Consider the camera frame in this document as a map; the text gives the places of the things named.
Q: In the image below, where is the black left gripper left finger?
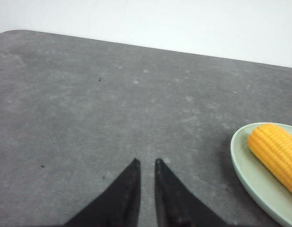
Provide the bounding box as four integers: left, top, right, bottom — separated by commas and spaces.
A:
64, 158, 141, 227

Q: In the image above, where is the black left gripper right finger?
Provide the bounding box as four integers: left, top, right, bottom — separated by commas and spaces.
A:
155, 158, 227, 227

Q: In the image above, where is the yellow corn cob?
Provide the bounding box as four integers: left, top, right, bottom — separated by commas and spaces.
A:
248, 123, 292, 194

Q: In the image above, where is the light green plate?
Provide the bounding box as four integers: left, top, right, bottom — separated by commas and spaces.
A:
230, 122, 292, 227

